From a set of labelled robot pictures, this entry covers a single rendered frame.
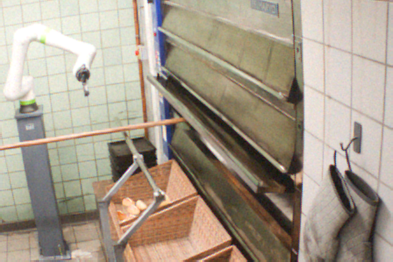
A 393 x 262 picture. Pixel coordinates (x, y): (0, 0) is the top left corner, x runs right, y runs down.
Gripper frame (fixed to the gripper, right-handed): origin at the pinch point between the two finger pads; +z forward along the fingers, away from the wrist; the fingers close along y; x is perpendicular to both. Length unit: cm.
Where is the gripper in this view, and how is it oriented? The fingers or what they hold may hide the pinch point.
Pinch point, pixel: (85, 82)
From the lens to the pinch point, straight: 320.5
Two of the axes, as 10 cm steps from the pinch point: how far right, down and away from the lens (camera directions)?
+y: 0.9, 9.4, 3.3
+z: 2.1, 3.1, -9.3
